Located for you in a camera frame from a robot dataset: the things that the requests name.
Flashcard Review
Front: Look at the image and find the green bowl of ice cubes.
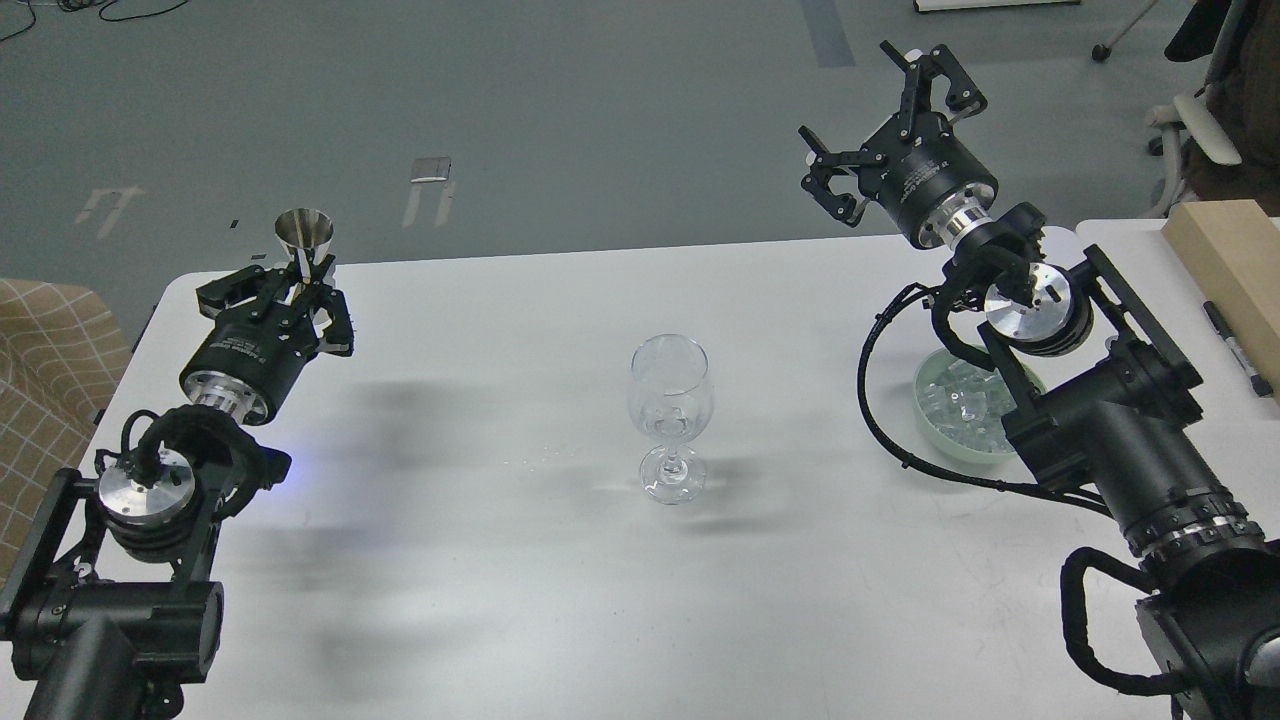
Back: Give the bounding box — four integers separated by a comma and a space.
911, 348, 1018, 466

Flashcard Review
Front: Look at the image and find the clear wine glass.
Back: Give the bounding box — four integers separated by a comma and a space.
628, 334, 716, 505

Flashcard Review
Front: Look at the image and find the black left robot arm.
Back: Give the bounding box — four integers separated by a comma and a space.
3, 254, 355, 719

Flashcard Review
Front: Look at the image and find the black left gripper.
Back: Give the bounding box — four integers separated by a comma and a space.
179, 258, 355, 427

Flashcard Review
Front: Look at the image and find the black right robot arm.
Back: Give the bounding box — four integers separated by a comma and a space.
799, 41, 1279, 719

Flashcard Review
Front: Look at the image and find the steel cocktail jigger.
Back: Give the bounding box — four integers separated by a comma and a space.
274, 208, 335, 304

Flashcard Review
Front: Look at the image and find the office chair with wheels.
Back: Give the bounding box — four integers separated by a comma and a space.
1144, 1, 1249, 218

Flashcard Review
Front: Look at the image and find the black floor cable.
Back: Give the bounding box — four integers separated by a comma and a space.
0, 0, 191, 44

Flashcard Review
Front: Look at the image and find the black marker pen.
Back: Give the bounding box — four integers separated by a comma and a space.
1202, 301, 1274, 398

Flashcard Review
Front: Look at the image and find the seated person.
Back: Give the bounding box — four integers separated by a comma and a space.
1183, 1, 1279, 217

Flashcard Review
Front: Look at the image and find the beige checkered cloth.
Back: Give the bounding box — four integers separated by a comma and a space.
1, 278, 131, 580

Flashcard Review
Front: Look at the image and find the light wooden block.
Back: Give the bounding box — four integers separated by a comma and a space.
1162, 200, 1279, 386

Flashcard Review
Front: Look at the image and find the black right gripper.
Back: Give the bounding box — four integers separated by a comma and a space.
797, 40, 1000, 250

